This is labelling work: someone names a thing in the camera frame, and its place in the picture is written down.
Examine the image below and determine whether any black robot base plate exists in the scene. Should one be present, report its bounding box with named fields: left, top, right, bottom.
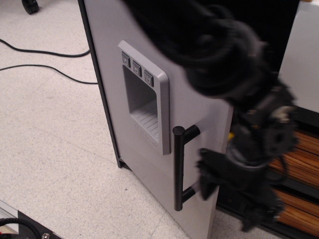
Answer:
left=0, top=199, right=63, bottom=239

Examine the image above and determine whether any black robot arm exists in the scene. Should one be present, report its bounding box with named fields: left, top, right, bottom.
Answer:
left=126, top=0, right=298, bottom=232

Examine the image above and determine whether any black floor cable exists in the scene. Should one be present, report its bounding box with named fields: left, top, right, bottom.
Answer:
left=0, top=64, right=98, bottom=85
left=0, top=39, right=91, bottom=58

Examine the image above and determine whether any black caster wheel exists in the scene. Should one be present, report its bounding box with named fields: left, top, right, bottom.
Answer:
left=21, top=0, right=39, bottom=15

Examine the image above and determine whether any lower wooden drawer basket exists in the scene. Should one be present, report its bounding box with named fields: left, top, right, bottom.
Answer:
left=274, top=189, right=319, bottom=239

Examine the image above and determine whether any grey water dispenser panel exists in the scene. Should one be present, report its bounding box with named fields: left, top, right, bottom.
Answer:
left=118, top=40, right=170, bottom=155

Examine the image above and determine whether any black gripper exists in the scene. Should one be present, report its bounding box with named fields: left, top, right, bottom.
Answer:
left=197, top=148, right=284, bottom=231

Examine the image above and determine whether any upper black floor cable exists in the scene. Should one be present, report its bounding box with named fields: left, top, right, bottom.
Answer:
left=0, top=39, right=91, bottom=58

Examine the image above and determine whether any wooden drawer basket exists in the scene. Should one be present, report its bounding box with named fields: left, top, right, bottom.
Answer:
left=283, top=131, right=319, bottom=188
left=274, top=189, right=319, bottom=239

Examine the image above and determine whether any black fridge door handle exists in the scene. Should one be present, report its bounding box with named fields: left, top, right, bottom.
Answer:
left=172, top=125, right=200, bottom=212

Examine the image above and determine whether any upper wooden drawer basket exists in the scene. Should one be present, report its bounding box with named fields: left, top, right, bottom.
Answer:
left=283, top=131, right=319, bottom=188

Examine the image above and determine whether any grey toy fridge door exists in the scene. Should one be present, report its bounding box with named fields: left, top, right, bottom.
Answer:
left=79, top=0, right=233, bottom=239

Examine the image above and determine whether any lower black floor cable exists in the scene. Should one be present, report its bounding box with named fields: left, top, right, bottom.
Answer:
left=0, top=64, right=98, bottom=85

